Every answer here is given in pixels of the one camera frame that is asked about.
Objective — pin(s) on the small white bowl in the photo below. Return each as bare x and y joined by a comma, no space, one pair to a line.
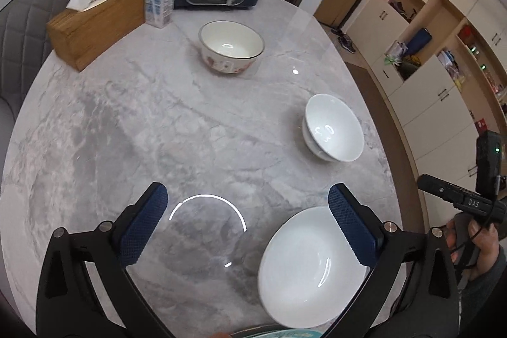
336,132

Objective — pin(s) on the green plastic bag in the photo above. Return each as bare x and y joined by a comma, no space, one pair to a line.
390,61

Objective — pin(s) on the pile of snack packets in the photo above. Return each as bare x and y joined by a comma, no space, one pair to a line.
449,63

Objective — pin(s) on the white wall cabinet unit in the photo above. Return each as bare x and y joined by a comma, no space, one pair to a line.
431,100

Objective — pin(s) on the white and blue carton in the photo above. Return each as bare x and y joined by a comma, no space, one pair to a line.
158,3

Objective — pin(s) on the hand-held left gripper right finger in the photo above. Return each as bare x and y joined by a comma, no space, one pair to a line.
352,231

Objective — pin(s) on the grey quilted chair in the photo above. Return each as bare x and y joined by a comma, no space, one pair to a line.
27,29

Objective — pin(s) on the white shopping bag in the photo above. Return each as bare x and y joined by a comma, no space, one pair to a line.
395,51

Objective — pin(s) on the black sneaker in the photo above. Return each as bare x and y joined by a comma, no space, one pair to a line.
347,44

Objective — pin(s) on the yellow bag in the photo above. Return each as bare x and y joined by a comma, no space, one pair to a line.
412,61

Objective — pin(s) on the person's right forearm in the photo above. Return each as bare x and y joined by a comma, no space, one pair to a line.
487,302

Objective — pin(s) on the wooden tissue box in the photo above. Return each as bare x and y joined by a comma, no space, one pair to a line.
95,25

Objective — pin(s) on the blue folded bag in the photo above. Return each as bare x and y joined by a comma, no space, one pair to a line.
418,41

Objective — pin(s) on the teal floral deep plate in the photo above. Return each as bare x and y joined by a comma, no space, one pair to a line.
277,334

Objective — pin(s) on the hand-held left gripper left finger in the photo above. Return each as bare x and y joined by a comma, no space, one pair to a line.
144,227

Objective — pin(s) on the dark slipper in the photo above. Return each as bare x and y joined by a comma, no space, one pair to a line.
336,32

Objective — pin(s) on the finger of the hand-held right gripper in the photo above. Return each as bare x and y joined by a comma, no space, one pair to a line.
437,188

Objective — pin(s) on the shoes on shelf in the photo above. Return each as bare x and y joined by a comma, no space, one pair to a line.
401,8

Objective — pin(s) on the floral bowl with dark rim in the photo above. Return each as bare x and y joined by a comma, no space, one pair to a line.
231,41

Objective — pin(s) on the red bag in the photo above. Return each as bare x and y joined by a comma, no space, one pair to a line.
467,32

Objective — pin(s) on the row of shelf bottles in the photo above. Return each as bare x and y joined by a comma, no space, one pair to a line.
485,64

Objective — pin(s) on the large white bowl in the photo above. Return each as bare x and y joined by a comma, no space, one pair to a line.
309,274

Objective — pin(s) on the person's right hand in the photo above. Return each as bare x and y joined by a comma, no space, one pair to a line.
489,251

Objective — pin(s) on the red box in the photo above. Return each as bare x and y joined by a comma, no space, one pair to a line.
481,124

